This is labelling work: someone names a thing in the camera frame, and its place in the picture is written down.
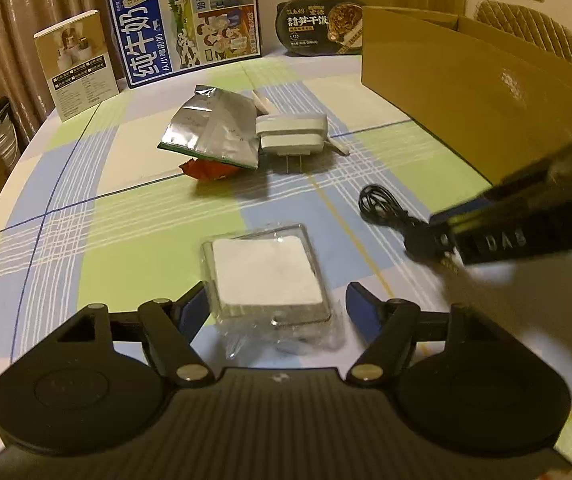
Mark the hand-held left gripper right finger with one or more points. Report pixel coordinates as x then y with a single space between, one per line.
363 307

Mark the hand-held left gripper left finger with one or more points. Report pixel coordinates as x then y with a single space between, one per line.
191 307

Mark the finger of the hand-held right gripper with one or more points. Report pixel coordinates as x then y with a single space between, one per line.
426 247
446 221

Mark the clear plastic case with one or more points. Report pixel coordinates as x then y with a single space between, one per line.
266 272

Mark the brown cardboard box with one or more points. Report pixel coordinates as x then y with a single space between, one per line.
466 90

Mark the red snack packet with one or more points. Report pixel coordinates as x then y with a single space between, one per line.
211 170

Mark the white power adapter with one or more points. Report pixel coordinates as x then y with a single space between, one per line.
291 135

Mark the silver foil pouch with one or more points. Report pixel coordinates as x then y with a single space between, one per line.
211 127

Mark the checkered desktop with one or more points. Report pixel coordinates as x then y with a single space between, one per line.
116 210

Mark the quilted chair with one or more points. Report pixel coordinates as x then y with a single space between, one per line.
531 30

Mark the black instant rice bowl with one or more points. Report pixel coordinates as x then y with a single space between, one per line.
316 25

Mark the white striped bag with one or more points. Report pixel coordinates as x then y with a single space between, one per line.
3 130

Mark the white product box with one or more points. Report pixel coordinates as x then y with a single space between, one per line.
78 70

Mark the blue milk carton box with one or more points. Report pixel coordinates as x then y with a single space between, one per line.
186 20

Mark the beige curtain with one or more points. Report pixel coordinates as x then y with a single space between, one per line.
41 0

